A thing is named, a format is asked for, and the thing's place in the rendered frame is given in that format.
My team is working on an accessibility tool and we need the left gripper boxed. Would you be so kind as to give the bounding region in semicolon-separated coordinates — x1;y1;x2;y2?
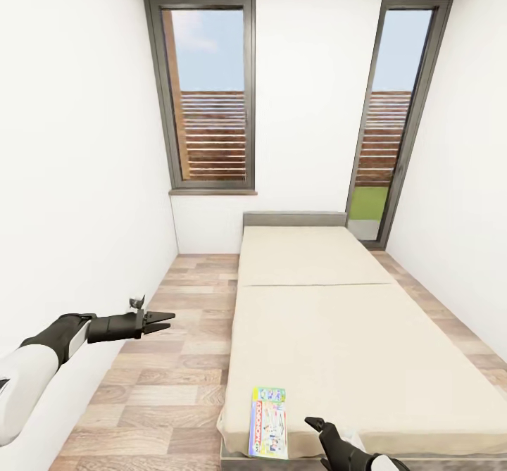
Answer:
106;308;175;341

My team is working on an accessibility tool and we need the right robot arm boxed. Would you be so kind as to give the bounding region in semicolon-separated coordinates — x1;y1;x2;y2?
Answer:
305;417;409;471

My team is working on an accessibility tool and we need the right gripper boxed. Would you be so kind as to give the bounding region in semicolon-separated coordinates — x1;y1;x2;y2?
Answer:
305;417;358;471

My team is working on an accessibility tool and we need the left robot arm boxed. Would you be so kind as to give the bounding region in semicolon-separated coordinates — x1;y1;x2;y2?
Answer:
0;290;175;447

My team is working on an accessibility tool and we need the board game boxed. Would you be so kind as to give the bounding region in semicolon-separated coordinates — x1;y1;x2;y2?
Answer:
249;386;287;461

